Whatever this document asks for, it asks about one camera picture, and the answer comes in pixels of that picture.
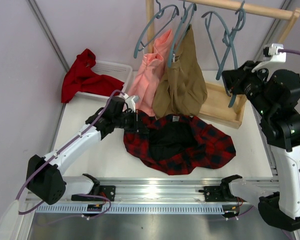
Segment red navy plaid skirt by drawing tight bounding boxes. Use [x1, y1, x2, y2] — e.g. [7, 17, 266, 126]
[123, 111, 237, 176]

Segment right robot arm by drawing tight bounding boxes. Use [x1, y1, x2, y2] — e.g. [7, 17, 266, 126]
[221, 61, 300, 232]

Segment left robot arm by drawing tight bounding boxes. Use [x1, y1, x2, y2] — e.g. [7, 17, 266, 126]
[26, 94, 148, 205]

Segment pink skirt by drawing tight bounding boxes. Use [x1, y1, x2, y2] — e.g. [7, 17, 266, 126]
[127, 29, 174, 117]

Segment tan skirt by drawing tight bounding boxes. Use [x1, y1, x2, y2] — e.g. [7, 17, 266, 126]
[152, 25, 208, 118]

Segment blue hanger holding tan skirt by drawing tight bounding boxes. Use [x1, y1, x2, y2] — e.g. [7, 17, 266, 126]
[167, 0, 197, 68]

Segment wooden clothes rack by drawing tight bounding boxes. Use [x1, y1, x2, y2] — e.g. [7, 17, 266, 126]
[145, 0, 300, 130]

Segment white plastic basket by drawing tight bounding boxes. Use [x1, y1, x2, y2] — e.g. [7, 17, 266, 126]
[75, 60, 133, 102]

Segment red garment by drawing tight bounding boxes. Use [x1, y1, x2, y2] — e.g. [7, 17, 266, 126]
[61, 48, 124, 104]

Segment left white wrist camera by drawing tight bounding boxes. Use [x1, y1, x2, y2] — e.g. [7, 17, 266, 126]
[119, 93, 140, 112]

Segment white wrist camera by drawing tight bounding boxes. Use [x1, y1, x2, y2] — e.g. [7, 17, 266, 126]
[251, 43, 286, 73]
[119, 93, 140, 112]

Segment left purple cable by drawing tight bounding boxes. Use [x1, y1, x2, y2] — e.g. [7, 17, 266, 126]
[16, 89, 131, 216]

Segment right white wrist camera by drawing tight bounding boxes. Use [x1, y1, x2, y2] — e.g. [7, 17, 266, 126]
[251, 43, 286, 73]

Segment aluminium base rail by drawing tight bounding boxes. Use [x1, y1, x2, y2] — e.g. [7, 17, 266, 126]
[24, 176, 281, 205]

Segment white slotted cable duct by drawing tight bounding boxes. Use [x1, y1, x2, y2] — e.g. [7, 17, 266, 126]
[35, 203, 239, 215]

